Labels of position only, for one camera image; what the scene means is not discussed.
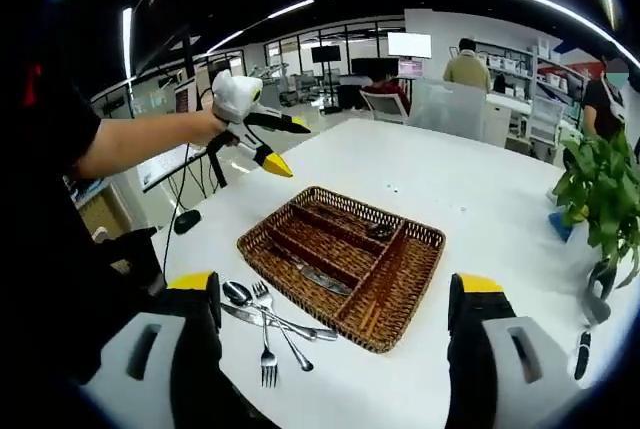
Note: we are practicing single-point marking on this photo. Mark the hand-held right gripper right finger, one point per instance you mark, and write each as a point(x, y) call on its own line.
point(475, 349)

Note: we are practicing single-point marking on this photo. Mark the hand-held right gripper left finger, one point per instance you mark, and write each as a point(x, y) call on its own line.
point(195, 349)

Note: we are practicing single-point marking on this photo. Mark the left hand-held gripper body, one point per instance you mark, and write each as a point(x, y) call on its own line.
point(235, 94)

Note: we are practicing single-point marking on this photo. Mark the silver metal knife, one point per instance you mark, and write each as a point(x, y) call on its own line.
point(325, 281)
point(235, 310)

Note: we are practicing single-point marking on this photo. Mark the brown wooden chopstick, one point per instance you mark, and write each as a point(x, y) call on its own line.
point(378, 316)
point(370, 314)

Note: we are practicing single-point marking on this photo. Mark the brown wicker utensil storage tray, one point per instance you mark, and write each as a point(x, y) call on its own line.
point(410, 269)

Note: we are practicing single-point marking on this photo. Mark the white storage shelving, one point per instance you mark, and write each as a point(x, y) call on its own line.
point(515, 61)

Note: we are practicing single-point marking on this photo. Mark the person's left hand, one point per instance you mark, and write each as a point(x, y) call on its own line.
point(215, 129)

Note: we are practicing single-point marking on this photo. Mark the open laptop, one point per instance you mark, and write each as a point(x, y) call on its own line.
point(186, 96)

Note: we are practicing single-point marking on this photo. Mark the black tripod stand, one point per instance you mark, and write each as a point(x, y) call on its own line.
point(216, 169)

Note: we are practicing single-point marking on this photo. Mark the black television on stand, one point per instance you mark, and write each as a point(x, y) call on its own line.
point(326, 54)

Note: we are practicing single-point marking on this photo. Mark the white stand shelf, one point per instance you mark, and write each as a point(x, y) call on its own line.
point(165, 164)

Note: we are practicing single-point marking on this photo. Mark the short ceiling light strip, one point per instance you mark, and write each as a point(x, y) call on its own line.
point(292, 8)
point(127, 39)

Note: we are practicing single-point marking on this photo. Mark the black computer mouse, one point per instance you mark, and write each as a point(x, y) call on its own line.
point(187, 222)

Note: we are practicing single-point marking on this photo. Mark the black marker pen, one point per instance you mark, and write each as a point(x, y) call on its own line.
point(582, 356)

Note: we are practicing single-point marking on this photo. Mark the white office chair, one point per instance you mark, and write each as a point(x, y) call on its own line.
point(382, 106)

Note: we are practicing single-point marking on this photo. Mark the black desk monitor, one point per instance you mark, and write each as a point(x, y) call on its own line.
point(372, 66)

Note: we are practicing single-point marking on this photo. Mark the black grey desk gadget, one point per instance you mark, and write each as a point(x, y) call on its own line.
point(597, 309)

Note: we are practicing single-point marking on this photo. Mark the pink-screen computer monitor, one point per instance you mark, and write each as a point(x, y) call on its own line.
point(411, 68)

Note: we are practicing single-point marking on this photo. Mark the blue cloth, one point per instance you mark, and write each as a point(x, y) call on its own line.
point(561, 226)

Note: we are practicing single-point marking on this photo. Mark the white display screen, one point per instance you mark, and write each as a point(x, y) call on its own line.
point(410, 45)

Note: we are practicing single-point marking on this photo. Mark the frosted desk divider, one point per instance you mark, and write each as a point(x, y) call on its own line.
point(447, 109)

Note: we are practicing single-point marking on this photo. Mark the green potted plant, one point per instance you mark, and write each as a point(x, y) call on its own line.
point(605, 199)

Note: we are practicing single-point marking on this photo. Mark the person's black clothing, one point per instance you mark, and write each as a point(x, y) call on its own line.
point(40, 199)

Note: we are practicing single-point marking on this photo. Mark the white mesh chair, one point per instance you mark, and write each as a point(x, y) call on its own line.
point(546, 119)

